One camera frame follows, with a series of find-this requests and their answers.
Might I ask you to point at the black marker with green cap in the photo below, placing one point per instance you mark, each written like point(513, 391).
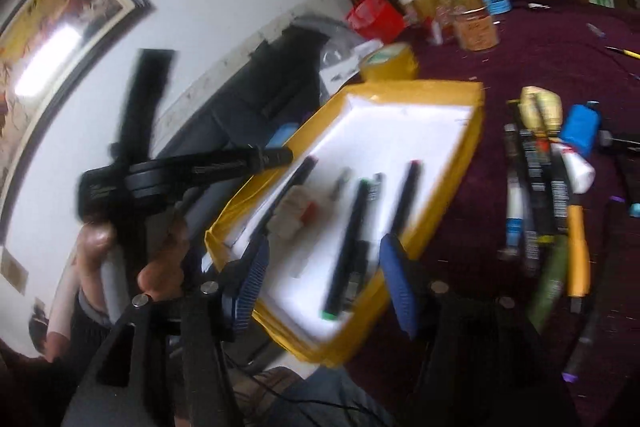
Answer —
point(350, 247)

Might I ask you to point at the grey pen with blue tip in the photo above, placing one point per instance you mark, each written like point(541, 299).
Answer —
point(514, 197)

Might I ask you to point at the framed wall picture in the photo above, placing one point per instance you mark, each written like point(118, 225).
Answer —
point(50, 57)

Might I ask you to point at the yellow tray box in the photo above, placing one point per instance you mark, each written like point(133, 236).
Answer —
point(425, 90)

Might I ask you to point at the black pen with red tip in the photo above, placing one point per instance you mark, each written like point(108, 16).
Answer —
point(287, 192)
point(407, 197)

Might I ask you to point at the black marker with purple tip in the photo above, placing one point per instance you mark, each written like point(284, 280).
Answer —
point(592, 314)

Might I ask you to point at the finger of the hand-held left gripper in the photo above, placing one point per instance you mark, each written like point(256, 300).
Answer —
point(150, 97)
point(225, 162)

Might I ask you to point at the gold foil packet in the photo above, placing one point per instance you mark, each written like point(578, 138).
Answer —
point(390, 61)

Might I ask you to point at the black tool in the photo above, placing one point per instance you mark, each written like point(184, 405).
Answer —
point(620, 140)

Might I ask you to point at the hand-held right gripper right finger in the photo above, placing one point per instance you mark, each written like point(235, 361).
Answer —
point(400, 289)

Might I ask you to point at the cream printed pouch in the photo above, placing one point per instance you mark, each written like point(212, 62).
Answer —
point(542, 107)

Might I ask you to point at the person's left hand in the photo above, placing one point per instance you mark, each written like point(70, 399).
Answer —
point(162, 264)

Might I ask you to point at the person's leg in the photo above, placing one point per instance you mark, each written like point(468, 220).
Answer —
point(310, 399)

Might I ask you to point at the clear jar with tan contents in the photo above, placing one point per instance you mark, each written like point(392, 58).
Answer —
point(477, 32)

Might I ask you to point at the red box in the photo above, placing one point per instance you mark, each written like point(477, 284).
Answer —
point(375, 18)

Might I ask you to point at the yellow marker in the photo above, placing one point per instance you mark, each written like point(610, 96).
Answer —
point(577, 252)

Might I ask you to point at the yellow utility knife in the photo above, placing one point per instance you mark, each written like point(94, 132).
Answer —
point(623, 52)

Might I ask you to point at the small grey pen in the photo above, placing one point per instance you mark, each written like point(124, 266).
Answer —
point(342, 184)

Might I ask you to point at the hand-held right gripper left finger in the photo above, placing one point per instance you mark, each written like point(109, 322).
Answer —
point(250, 279)

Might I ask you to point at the black bag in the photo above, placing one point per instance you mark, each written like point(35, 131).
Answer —
point(250, 77)

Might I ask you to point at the white and red eraser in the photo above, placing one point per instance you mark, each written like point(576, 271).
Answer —
point(295, 213)

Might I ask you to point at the clear plastic bag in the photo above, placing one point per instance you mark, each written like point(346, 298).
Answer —
point(332, 57)

